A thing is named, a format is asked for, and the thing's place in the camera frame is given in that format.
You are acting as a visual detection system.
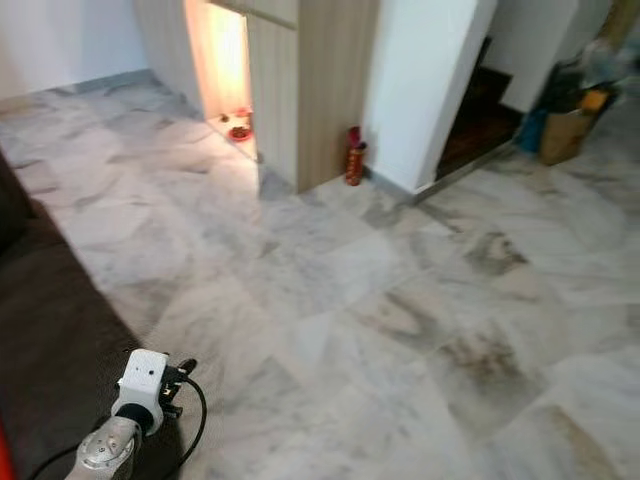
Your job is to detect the brown two-seat fabric sofa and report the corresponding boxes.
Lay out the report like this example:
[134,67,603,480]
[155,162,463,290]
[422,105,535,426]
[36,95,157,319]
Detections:
[0,150,191,480]

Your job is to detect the red altar offerings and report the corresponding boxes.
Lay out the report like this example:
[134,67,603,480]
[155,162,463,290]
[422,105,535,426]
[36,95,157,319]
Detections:
[220,108,254,141]

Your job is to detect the red orange bottle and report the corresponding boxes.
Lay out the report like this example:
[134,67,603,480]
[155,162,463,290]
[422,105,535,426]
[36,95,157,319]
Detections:
[344,126,368,187]

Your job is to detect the light wooden cabinet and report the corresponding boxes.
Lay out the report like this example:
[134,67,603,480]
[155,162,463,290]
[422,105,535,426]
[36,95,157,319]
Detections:
[132,0,381,193]

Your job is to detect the blue container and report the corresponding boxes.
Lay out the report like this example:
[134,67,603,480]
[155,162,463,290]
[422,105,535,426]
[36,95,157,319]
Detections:
[520,110,546,153]

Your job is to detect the brown cardboard carton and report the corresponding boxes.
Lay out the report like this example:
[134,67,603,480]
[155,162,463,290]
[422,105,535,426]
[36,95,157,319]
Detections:
[538,88,613,166]

